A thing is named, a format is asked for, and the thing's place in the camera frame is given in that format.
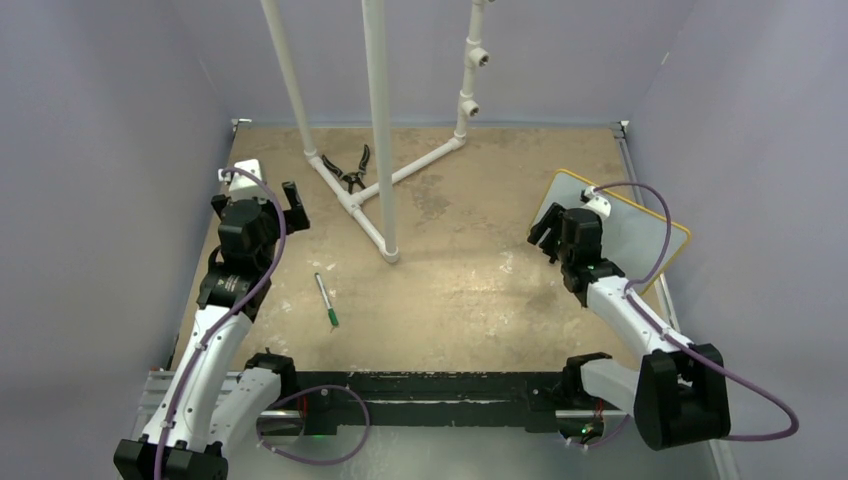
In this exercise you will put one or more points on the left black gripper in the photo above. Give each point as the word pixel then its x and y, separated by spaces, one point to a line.
pixel 294 217

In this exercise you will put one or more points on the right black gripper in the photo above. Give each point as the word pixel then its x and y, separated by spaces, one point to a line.
pixel 549 221

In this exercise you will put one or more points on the yellow framed whiteboard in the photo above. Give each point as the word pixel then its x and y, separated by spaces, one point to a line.
pixel 632 235

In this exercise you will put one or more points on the white green marker pen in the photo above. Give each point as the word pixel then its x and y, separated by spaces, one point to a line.
pixel 327 301

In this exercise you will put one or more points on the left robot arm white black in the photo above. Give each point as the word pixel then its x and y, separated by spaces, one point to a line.
pixel 212 358

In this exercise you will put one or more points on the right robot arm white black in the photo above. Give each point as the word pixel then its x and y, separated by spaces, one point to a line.
pixel 675 398

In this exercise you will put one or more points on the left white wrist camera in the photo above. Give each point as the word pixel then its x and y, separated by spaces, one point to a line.
pixel 245 184

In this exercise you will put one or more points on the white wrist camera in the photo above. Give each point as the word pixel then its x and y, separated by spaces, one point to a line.
pixel 595 202
pixel 245 184

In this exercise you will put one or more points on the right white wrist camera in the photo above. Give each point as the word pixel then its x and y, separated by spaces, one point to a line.
pixel 595 202

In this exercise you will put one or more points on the white PVC pipe frame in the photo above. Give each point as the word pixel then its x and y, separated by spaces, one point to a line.
pixel 373 208

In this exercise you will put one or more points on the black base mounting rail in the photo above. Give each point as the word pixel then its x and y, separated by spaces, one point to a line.
pixel 536 402

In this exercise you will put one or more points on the aluminium extrusion frame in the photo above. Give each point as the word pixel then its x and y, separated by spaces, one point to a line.
pixel 199 416

